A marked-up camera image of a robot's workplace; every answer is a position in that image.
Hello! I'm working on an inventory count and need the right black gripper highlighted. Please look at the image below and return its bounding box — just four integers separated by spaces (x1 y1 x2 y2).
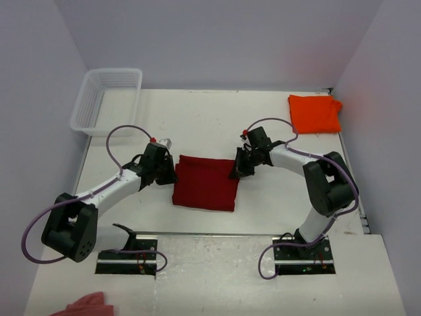
229 147 261 180

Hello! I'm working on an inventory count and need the dark red t shirt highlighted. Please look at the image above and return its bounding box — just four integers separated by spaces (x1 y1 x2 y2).
172 155 239 212

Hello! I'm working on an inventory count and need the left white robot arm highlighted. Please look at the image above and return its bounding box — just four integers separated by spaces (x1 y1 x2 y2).
41 138 178 263

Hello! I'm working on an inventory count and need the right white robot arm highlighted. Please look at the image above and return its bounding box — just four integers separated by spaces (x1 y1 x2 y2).
230 127 359 259

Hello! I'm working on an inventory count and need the folded orange t shirt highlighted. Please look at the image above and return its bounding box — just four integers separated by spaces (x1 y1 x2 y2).
288 95 343 134

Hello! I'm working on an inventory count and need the white plastic basket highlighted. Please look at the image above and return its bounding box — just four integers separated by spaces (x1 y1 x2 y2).
70 68 143 137

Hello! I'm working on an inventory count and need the pink cloth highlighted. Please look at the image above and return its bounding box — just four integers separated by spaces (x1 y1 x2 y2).
53 292 114 316

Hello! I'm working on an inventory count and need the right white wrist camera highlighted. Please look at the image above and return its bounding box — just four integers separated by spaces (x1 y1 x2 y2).
240 129 248 143

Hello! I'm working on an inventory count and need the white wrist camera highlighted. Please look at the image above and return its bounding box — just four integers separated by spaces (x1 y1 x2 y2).
149 137 172 149
240 129 248 143

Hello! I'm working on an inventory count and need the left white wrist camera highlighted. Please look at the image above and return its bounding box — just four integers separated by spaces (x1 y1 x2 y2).
149 137 172 149

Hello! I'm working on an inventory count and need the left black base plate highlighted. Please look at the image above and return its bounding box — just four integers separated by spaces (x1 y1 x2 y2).
95 235 158 276

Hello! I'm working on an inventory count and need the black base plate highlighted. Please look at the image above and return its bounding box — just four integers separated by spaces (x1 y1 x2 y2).
95 235 158 276
273 239 336 276

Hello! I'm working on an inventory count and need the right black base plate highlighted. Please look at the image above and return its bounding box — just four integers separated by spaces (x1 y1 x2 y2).
273 239 336 276

